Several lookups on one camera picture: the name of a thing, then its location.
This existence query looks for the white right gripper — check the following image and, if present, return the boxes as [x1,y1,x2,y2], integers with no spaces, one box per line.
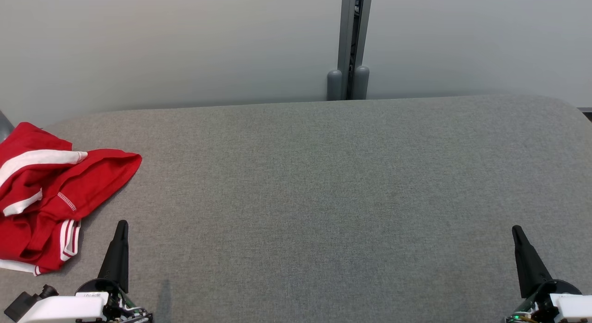
[505,225,592,323]

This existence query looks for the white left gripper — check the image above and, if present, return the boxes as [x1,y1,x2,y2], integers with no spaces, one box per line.
[18,220,152,323]

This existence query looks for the red jersey with white sleeves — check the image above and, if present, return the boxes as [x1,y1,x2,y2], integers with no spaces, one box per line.
[0,149,142,276]

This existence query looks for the red shorts with white stripe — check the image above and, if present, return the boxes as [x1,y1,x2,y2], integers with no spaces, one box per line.
[0,122,88,217]

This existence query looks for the grey cylindrical post cap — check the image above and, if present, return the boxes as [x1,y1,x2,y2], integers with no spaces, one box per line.
[353,66,370,100]
[327,69,343,101]

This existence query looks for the grey slotted partition post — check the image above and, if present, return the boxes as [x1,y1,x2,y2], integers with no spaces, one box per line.
[337,0,373,100]

